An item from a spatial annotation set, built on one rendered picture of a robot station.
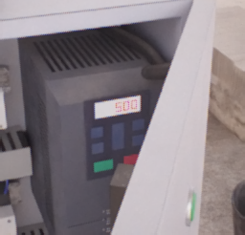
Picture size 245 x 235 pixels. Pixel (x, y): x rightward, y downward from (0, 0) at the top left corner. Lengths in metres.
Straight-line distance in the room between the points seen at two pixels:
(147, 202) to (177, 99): 0.11
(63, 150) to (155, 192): 0.32
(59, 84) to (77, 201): 0.13
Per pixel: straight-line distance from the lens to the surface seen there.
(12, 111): 0.75
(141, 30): 0.70
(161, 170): 0.30
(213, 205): 2.36
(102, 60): 0.63
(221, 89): 2.87
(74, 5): 0.54
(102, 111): 0.58
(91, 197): 0.64
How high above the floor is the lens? 1.41
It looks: 28 degrees down
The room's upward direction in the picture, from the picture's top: straight up
